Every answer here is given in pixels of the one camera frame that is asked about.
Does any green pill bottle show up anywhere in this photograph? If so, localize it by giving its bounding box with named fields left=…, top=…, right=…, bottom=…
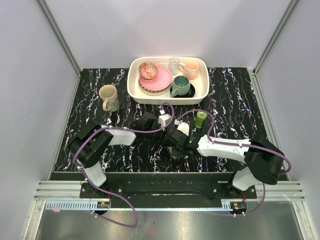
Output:
left=194, top=116, right=207, bottom=129

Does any green bottle cap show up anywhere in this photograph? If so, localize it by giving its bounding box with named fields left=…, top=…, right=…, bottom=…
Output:
left=196, top=111, right=207, bottom=121

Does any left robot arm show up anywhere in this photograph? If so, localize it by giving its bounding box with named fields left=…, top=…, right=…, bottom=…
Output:
left=68, top=110, right=171, bottom=198

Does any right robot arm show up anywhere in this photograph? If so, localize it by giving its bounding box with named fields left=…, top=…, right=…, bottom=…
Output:
left=164, top=127, right=285, bottom=199

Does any striped rim ceramic plate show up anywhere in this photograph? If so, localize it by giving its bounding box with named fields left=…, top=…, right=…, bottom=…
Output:
left=138, top=77, right=172, bottom=96

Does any pink ceramic plate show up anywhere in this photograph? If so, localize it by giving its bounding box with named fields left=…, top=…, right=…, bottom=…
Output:
left=139, top=66, right=173, bottom=92

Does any cream illustrated ceramic mug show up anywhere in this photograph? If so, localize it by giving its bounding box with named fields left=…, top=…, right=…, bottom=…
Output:
left=98, top=84, right=120, bottom=112

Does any teal glazed ceramic mug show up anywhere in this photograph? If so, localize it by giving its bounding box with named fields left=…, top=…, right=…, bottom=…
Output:
left=170, top=75, right=191, bottom=97

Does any red patterned ceramic bowl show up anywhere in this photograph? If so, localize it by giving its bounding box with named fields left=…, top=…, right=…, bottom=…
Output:
left=138, top=62, right=159, bottom=81

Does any black saucer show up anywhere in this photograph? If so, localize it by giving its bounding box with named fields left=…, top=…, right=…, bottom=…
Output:
left=170, top=84, right=196, bottom=98

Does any clear drinking glass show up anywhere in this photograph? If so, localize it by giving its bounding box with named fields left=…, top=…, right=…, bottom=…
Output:
left=168, top=57, right=180, bottom=76

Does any white rectangular dish tub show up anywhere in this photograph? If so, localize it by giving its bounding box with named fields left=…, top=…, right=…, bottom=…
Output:
left=127, top=56, right=210, bottom=105

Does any pink ceramic mug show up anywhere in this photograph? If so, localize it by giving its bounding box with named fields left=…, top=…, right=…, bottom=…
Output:
left=179, top=60, right=200, bottom=80

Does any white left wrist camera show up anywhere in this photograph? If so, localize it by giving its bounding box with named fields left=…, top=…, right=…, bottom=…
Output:
left=157, top=113, right=171, bottom=128

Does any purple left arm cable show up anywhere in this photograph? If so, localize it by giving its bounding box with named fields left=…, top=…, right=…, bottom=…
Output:
left=72, top=102, right=175, bottom=228

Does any slotted cable duct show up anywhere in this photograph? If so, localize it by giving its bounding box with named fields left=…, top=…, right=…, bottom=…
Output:
left=45, top=200, right=110, bottom=211

